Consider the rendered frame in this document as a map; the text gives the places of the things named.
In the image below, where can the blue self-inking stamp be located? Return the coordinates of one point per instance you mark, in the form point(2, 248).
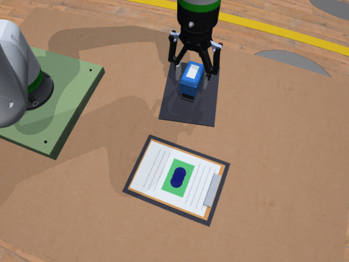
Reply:
point(190, 81)

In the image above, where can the dark blue round mark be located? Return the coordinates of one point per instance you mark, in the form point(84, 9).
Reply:
point(181, 170)
point(176, 181)
point(180, 174)

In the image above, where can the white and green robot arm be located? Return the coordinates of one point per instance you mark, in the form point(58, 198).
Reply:
point(24, 86)

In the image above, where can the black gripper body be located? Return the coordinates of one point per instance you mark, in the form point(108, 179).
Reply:
point(196, 37)

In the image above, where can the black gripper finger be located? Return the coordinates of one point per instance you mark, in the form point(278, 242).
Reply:
point(207, 62)
point(173, 38)

